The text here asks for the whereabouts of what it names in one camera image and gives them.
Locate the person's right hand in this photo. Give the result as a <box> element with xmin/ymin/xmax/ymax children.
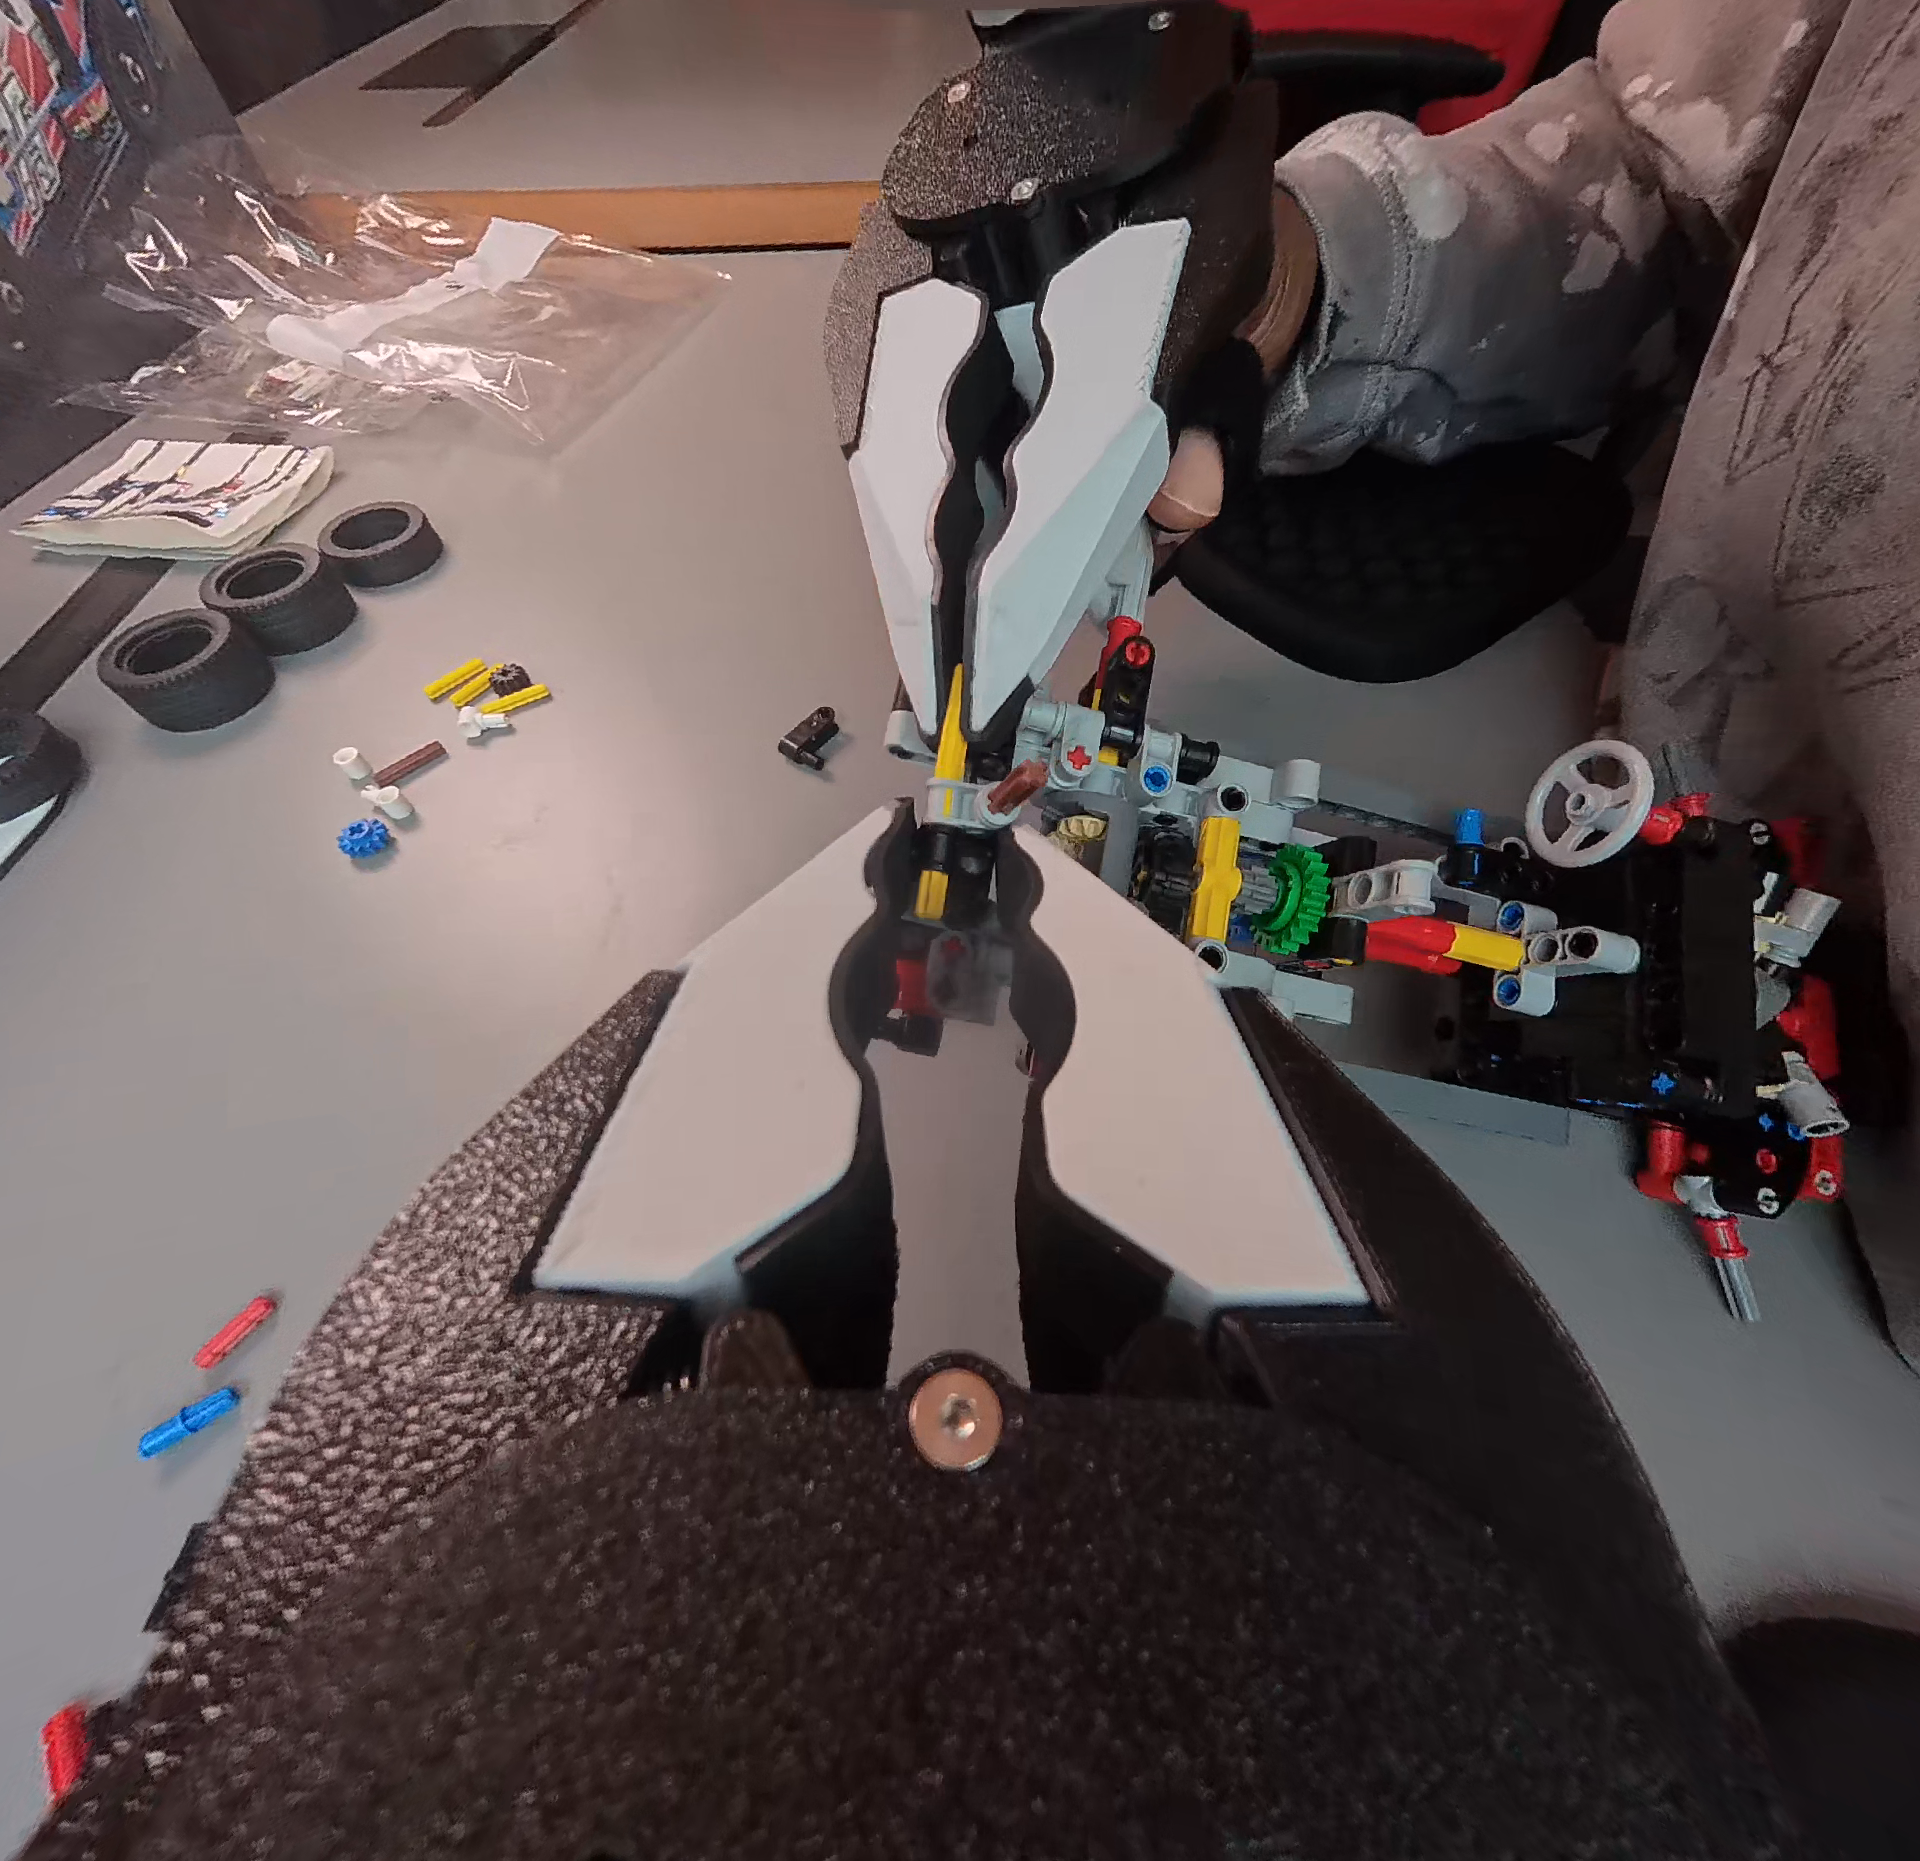
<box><xmin>1148</xmin><ymin>420</ymin><xmax>1228</xmax><ymax>534</ymax></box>

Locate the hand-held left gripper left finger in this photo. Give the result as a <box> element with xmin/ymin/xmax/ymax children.
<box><xmin>533</xmin><ymin>803</ymin><xmax>904</xmax><ymax>1311</ymax></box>

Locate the toy brick car chassis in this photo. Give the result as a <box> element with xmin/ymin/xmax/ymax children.
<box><xmin>881</xmin><ymin>616</ymin><xmax>1851</xmax><ymax>1323</ymax></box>

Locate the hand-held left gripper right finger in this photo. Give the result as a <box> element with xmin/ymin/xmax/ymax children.
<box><xmin>1004</xmin><ymin>821</ymin><xmax>1374</xmax><ymax>1311</ymax></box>

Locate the printed toy car box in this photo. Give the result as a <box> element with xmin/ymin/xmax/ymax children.
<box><xmin>0</xmin><ymin>0</ymin><xmax>242</xmax><ymax>378</ymax></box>

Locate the person's right forearm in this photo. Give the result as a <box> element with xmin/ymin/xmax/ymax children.
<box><xmin>1260</xmin><ymin>90</ymin><xmax>1759</xmax><ymax>468</ymax></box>

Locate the sticker sheet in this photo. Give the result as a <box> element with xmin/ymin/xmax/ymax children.
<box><xmin>12</xmin><ymin>438</ymin><xmax>337</xmax><ymax>563</ymax></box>

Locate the black mesh pad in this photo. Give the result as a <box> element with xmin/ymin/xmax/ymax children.
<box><xmin>1165</xmin><ymin>442</ymin><xmax>1640</xmax><ymax>689</ymax></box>

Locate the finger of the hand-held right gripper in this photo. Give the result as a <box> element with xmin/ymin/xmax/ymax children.
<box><xmin>956</xmin><ymin>218</ymin><xmax>1203</xmax><ymax>749</ymax></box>
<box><xmin>845</xmin><ymin>282</ymin><xmax>1003</xmax><ymax>727</ymax></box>

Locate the clear plastic bag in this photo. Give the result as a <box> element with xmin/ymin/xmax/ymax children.
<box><xmin>127</xmin><ymin>136</ymin><xmax>737</xmax><ymax>462</ymax></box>

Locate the blue toy pin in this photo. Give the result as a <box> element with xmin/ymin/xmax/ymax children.
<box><xmin>141</xmin><ymin>1389</ymin><xmax>242</xmax><ymax>1461</ymax></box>

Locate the grey desk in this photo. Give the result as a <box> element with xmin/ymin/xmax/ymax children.
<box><xmin>0</xmin><ymin>0</ymin><xmax>1920</xmax><ymax>1800</ymax></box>

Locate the black toy tyre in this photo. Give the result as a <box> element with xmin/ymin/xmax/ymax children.
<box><xmin>317</xmin><ymin>497</ymin><xmax>446</xmax><ymax>591</ymax></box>
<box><xmin>97</xmin><ymin>605</ymin><xmax>275</xmax><ymax>730</ymax></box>
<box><xmin>0</xmin><ymin>708</ymin><xmax>88</xmax><ymax>880</ymax></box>
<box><xmin>201</xmin><ymin>547</ymin><xmax>361</xmax><ymax>657</ymax></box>

